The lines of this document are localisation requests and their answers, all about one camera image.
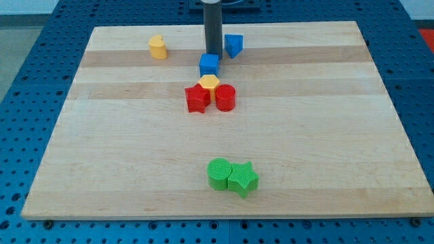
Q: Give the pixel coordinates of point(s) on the red star block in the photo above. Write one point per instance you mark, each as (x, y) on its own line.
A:
(197, 98)

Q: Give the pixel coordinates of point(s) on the green star block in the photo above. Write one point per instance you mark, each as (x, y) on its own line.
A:
(243, 179)

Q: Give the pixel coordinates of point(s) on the red cylinder block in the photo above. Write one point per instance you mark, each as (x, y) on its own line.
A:
(225, 97)

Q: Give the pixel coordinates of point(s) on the yellow hexagon block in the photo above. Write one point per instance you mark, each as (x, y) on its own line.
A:
(210, 82)

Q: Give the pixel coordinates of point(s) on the green cylinder block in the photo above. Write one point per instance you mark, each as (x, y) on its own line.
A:
(218, 171)

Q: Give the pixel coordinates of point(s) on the blue cube block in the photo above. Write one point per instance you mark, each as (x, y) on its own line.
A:
(209, 64)

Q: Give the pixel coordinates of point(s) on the blue triangle block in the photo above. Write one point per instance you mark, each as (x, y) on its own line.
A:
(233, 44)

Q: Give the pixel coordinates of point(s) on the yellow heart block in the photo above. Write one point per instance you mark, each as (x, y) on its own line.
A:
(157, 47)

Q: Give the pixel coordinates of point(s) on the wooden board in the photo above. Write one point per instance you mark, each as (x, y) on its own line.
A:
(312, 115)

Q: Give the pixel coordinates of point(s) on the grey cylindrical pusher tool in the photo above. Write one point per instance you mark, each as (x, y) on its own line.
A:
(212, 21)

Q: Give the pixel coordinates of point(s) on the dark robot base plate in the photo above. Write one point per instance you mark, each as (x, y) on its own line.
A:
(227, 5)

